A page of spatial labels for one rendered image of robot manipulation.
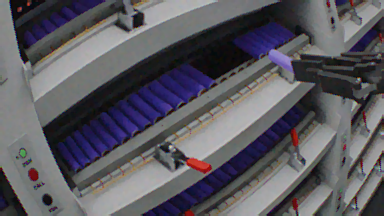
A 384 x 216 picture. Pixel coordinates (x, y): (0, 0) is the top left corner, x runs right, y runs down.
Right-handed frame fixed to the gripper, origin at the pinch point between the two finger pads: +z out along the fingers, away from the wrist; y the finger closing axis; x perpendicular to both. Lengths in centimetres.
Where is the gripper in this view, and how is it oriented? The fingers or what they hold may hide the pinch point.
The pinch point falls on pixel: (314, 68)
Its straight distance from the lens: 55.6
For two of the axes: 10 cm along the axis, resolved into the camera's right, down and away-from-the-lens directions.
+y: -7.7, 4.4, -4.6
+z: -5.4, -0.7, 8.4
